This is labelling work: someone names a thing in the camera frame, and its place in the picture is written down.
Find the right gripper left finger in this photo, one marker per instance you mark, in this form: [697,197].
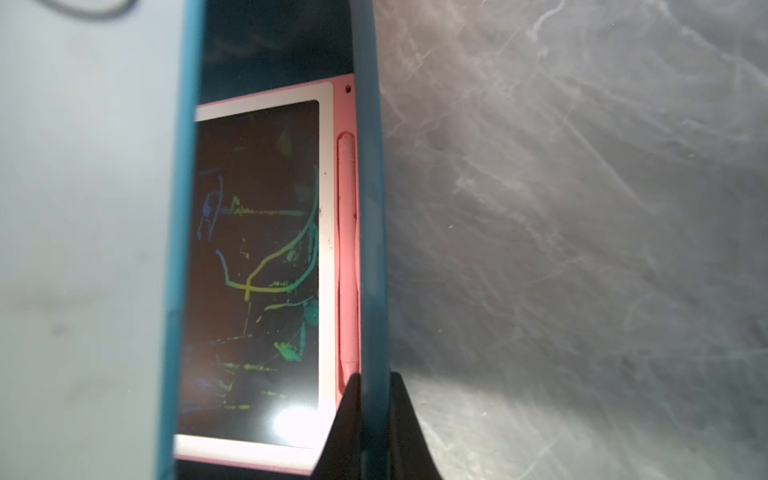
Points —
[341,456]

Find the teal storage box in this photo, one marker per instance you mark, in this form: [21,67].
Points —
[227,47]

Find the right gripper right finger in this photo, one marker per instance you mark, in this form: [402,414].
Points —
[410,457]

